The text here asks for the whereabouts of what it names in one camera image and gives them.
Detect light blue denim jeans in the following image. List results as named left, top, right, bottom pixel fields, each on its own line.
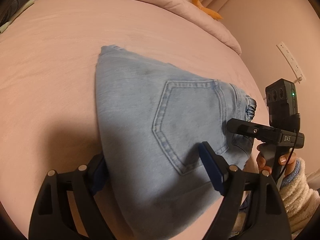
left=95, top=46, right=257, bottom=239

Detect white fluffy sleeve forearm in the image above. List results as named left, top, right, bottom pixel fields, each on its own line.
left=235, top=157, right=317, bottom=238

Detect right hand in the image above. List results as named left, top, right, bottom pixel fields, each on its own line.
left=256, top=152, right=297, bottom=177

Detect pink bed sheet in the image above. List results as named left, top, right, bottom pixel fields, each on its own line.
left=1, top=0, right=267, bottom=236

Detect light green folded cloth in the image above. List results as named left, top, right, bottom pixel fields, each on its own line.
left=0, top=0, right=35, bottom=34

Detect black tracking camera box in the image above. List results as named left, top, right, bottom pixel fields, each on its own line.
left=265, top=79, right=300, bottom=133

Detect white wall power strip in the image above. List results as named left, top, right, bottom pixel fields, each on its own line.
left=276, top=42, right=305, bottom=83

